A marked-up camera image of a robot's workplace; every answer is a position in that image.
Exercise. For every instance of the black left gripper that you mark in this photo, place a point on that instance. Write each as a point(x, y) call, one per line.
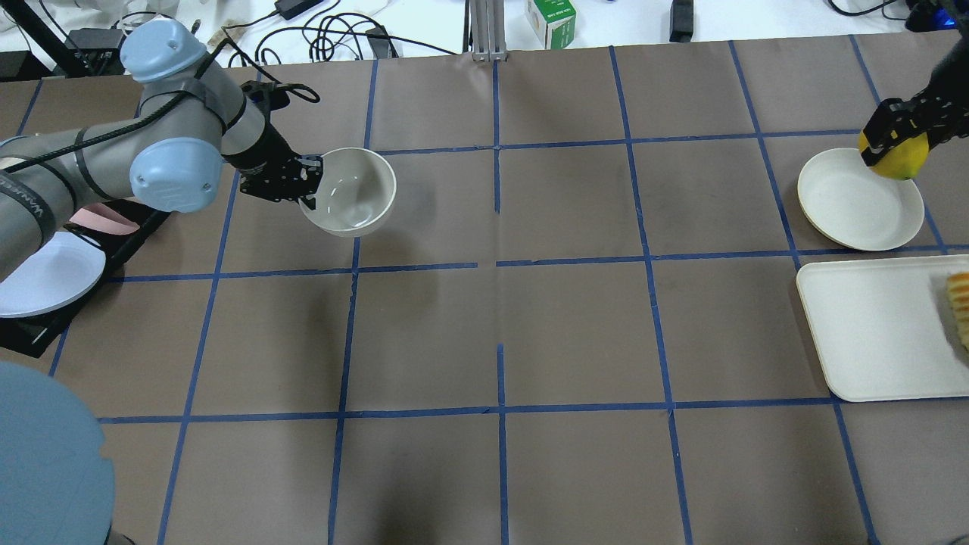
point(260, 155)

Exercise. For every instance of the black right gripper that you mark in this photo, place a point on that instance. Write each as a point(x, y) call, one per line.
point(933, 104)

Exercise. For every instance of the yellow lemon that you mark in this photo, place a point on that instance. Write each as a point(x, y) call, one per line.
point(900, 163)

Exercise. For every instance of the white ceramic bowl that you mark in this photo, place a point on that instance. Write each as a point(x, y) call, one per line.
point(355, 196)

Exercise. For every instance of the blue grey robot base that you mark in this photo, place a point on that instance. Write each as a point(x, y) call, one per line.
point(56, 487)

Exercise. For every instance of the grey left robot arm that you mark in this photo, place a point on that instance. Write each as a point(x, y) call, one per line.
point(193, 120)

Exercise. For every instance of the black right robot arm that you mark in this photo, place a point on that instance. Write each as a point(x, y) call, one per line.
point(949, 77)

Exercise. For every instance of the cream round plate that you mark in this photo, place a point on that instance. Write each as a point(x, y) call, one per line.
point(852, 206)

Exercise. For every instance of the black power adapter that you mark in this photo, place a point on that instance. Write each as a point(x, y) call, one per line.
point(290, 9)

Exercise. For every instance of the grilled bread piece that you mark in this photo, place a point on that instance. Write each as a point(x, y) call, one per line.
point(957, 297)

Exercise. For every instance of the pink plate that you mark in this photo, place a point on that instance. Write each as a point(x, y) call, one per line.
point(101, 218)

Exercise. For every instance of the cream rectangular tray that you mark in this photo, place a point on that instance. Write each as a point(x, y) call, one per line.
point(883, 329)

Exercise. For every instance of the white plate on left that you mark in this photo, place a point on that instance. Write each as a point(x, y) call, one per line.
point(61, 272)

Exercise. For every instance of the black rectangular device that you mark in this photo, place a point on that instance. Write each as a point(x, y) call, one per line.
point(681, 21)

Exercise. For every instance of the black tray on left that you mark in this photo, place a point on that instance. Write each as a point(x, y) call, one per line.
point(32, 335)

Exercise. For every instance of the green white carton box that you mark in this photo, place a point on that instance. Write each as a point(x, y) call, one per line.
point(554, 22)

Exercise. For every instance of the aluminium frame post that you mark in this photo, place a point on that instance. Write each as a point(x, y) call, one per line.
point(485, 35)

